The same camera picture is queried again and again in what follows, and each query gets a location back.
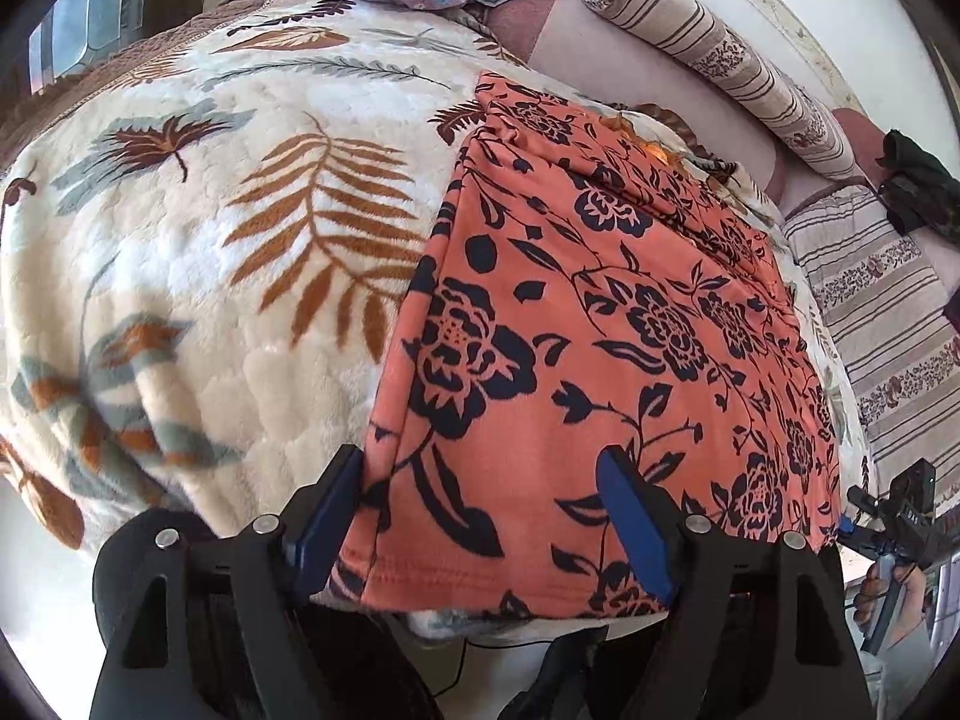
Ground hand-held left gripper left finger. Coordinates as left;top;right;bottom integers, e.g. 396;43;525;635
90;444;368;720

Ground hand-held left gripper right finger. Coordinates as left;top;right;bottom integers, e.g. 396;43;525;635
596;446;875;720

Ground orange floral print garment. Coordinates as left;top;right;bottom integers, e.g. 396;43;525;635
330;71;841;620

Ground person's right hand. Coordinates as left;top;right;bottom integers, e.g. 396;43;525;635
853;561;931;650

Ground striped flat pillow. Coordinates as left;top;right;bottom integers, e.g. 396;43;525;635
780;184;960;481

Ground cream leaf print blanket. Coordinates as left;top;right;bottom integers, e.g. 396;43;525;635
0;0;875;646

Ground dark cloth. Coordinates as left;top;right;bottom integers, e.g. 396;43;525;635
876;129;960;241

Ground pink quilted pillow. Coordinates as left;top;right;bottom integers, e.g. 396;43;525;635
469;0;901;211

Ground striped bolster pillow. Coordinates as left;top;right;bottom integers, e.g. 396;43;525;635
581;0;860;181

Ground stained glass window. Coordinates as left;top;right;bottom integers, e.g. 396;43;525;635
26;0;151;91

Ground black cable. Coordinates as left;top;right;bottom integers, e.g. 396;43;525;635
424;637;470;698

